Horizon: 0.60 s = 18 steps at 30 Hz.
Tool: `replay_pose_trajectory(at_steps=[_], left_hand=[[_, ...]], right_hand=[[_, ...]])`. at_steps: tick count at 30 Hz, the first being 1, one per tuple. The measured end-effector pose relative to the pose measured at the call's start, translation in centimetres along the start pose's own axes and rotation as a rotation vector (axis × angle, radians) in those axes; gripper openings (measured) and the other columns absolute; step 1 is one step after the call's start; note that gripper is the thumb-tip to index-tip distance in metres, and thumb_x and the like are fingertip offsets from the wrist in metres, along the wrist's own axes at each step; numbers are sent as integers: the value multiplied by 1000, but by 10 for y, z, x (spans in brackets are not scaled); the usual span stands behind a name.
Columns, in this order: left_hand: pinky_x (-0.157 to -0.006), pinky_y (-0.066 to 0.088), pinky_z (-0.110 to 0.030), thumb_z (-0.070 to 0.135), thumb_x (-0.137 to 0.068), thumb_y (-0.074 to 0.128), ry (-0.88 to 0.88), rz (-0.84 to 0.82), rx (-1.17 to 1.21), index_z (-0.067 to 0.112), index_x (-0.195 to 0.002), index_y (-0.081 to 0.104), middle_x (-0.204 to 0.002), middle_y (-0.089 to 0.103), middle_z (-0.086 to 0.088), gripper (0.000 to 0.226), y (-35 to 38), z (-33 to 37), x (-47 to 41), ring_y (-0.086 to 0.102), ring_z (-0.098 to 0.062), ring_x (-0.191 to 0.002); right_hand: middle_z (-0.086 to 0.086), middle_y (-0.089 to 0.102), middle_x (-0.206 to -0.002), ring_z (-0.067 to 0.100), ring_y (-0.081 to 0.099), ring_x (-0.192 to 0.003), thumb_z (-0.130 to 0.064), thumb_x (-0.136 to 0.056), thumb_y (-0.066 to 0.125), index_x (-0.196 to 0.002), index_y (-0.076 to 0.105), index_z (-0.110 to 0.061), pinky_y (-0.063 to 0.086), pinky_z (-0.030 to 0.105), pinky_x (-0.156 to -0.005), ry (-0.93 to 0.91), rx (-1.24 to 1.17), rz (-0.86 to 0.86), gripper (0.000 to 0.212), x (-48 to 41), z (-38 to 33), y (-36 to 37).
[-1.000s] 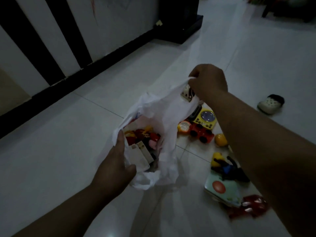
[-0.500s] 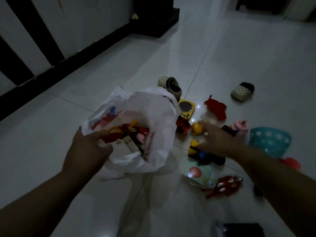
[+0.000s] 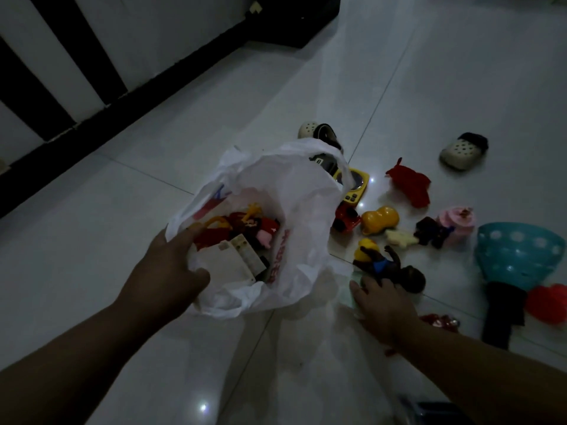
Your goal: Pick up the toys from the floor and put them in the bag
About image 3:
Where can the red ladybug toy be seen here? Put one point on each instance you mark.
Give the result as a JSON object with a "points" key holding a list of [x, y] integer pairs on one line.
{"points": [[345, 216]]}

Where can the white plastic bag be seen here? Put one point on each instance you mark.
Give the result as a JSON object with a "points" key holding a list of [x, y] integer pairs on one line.
{"points": [[292, 190]]}

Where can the teal perforated catch cup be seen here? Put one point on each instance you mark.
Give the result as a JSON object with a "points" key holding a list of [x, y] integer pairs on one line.
{"points": [[518, 256]]}

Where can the black yellow device toy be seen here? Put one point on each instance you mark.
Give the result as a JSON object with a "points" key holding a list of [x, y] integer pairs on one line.
{"points": [[325, 163]]}

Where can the person's left forearm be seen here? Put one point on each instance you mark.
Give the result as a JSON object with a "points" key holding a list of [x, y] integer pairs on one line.
{"points": [[71, 371]]}

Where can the pink cupcake toy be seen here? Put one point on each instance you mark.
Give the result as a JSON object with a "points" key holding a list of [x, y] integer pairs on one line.
{"points": [[458, 219]]}

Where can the person's right forearm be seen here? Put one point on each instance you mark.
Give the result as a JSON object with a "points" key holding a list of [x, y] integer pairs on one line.
{"points": [[487, 380]]}

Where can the black cabinet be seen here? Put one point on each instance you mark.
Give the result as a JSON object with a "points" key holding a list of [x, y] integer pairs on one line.
{"points": [[297, 17]]}

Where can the cream clog shoe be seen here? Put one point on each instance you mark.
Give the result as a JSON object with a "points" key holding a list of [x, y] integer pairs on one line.
{"points": [[460, 152], [310, 129]]}

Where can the yellow gourd toy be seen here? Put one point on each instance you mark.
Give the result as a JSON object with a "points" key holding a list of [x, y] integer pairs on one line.
{"points": [[378, 221]]}

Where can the yellow music player toy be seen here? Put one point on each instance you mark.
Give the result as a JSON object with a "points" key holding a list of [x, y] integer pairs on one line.
{"points": [[361, 181]]}

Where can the red plush toy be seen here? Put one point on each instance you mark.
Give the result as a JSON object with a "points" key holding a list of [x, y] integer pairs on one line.
{"points": [[409, 183]]}

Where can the small white wall plug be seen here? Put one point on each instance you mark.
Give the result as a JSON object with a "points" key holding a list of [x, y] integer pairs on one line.
{"points": [[255, 7]]}

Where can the person's left hand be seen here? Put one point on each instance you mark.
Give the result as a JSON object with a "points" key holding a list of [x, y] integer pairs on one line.
{"points": [[164, 278]]}

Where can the person's right hand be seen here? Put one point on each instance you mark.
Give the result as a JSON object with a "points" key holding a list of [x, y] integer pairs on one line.
{"points": [[385, 309]]}

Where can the yellow stretchy figure toy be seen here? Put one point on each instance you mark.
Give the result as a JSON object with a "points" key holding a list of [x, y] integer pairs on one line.
{"points": [[252, 210]]}

